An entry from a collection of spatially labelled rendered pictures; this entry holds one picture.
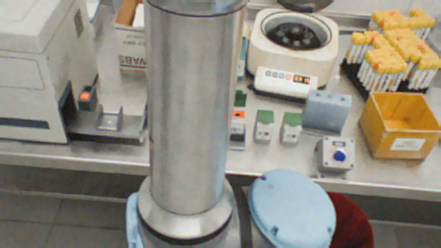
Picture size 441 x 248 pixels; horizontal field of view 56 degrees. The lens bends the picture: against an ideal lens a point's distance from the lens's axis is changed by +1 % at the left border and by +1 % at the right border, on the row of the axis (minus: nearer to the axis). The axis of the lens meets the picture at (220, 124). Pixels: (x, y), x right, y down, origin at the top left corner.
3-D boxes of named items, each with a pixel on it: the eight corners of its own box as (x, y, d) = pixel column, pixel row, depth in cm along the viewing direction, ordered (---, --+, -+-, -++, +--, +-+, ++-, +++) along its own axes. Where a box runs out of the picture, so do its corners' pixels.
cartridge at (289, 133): (280, 144, 101) (285, 125, 96) (279, 130, 104) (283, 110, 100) (296, 146, 101) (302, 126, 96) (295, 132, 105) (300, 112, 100)
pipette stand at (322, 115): (299, 132, 105) (308, 102, 97) (300, 113, 109) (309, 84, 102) (340, 140, 104) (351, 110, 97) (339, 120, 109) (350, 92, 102)
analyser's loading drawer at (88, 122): (52, 134, 95) (47, 118, 92) (62, 114, 100) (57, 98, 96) (142, 142, 96) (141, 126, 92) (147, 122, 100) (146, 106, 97)
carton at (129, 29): (117, 70, 117) (110, 23, 106) (137, 17, 137) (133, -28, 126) (205, 78, 117) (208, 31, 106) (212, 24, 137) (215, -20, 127)
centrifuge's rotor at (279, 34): (261, 60, 116) (265, 38, 111) (268, 31, 127) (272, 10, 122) (316, 70, 114) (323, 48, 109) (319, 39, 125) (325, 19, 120)
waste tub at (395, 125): (371, 159, 100) (386, 130, 93) (356, 120, 109) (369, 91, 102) (426, 160, 101) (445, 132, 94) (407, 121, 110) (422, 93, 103)
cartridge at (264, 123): (253, 142, 101) (257, 122, 96) (253, 128, 104) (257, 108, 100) (270, 143, 101) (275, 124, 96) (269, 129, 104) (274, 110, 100)
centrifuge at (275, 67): (238, 92, 114) (244, 54, 105) (255, 34, 135) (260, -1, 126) (326, 108, 112) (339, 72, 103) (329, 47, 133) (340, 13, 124)
